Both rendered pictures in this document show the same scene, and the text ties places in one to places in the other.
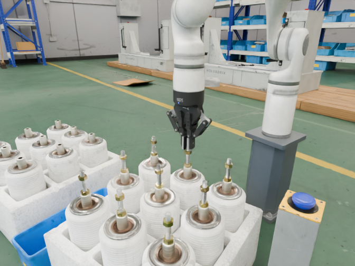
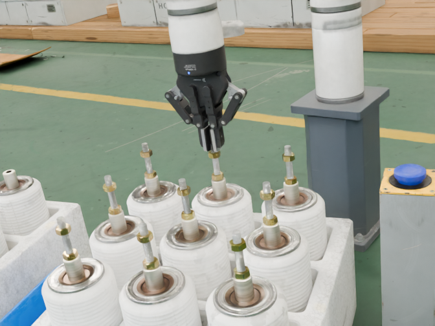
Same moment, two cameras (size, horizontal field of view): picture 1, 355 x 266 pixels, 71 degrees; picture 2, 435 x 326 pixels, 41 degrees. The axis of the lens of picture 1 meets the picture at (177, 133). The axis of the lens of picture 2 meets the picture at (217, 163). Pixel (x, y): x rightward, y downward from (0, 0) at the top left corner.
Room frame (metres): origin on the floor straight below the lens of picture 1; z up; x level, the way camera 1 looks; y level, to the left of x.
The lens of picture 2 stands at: (-0.21, 0.14, 0.67)
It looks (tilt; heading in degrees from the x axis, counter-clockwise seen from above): 24 degrees down; 348
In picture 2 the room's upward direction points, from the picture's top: 8 degrees counter-clockwise
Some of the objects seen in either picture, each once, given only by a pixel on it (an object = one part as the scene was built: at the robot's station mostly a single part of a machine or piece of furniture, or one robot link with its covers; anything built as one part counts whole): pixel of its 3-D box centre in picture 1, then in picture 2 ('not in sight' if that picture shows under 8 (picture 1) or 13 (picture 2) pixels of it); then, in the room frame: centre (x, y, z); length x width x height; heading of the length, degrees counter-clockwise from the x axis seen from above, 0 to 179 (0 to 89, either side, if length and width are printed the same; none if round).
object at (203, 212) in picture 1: (203, 211); (271, 233); (0.43, -0.05, 0.26); 0.02 x 0.02 x 0.03
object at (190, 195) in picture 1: (186, 202); (227, 243); (0.59, -0.03, 0.16); 0.10 x 0.10 x 0.18
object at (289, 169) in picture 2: (227, 172); (289, 169); (0.52, -0.12, 0.30); 0.01 x 0.01 x 0.08
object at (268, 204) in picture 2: (204, 196); (268, 208); (0.43, -0.05, 0.30); 0.01 x 0.01 x 0.08
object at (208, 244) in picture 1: (201, 248); (278, 295); (0.43, -0.05, 0.16); 0.10 x 0.10 x 0.18
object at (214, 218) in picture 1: (203, 216); (272, 241); (0.43, -0.05, 0.25); 0.08 x 0.08 x 0.01
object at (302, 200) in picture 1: (302, 201); (410, 176); (0.39, -0.24, 0.32); 0.04 x 0.04 x 0.02
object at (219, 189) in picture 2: (187, 171); (219, 188); (0.59, -0.03, 0.26); 0.02 x 0.02 x 0.03
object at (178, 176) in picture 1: (187, 175); (220, 195); (0.59, -0.03, 0.25); 0.08 x 0.08 x 0.01
